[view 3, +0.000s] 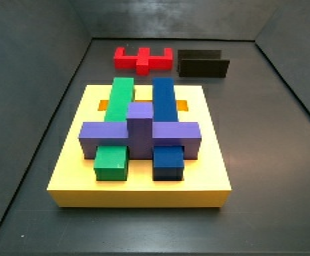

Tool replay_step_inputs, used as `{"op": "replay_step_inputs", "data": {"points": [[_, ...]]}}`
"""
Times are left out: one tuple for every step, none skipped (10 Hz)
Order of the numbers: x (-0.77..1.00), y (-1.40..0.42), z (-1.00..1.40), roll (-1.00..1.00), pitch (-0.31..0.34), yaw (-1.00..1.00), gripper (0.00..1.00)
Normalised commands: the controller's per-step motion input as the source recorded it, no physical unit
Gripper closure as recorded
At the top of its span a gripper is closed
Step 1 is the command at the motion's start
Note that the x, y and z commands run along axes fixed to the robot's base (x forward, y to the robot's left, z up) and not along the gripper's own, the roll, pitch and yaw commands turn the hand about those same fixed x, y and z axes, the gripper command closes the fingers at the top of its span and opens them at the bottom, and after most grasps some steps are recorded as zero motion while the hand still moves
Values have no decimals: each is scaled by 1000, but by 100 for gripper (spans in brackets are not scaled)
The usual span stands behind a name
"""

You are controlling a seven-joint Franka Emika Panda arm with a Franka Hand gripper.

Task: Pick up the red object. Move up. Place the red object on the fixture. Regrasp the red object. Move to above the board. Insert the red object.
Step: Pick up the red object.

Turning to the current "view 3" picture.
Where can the red cross-shaped block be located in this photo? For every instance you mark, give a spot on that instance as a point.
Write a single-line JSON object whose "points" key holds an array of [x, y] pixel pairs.
{"points": [[143, 62]]}

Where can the yellow base board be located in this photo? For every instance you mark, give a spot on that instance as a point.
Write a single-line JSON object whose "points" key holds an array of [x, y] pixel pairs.
{"points": [[203, 188]]}

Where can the purple cross-shaped block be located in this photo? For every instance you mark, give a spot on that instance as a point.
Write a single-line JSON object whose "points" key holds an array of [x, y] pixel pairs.
{"points": [[140, 133]]}

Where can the blue long block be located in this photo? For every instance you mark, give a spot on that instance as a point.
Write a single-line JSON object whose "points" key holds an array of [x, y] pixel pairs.
{"points": [[167, 162]]}

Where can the green long block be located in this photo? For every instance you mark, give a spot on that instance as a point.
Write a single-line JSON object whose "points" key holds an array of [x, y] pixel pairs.
{"points": [[111, 159]]}

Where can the black U-shaped holder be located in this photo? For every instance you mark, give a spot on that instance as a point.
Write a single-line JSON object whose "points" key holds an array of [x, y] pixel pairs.
{"points": [[202, 63]]}

